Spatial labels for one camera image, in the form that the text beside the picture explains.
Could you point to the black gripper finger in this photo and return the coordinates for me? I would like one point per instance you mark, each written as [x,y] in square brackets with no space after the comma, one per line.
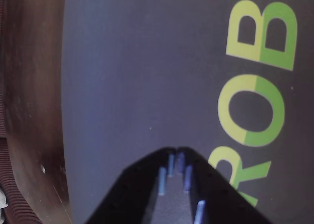
[220,202]
[132,197]

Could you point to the grey WOWROBO mat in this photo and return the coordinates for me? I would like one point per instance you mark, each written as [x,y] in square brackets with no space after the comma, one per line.
[147,62]

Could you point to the brown ribbed upholstery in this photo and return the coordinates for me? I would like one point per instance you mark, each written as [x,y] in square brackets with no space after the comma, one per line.
[14,184]

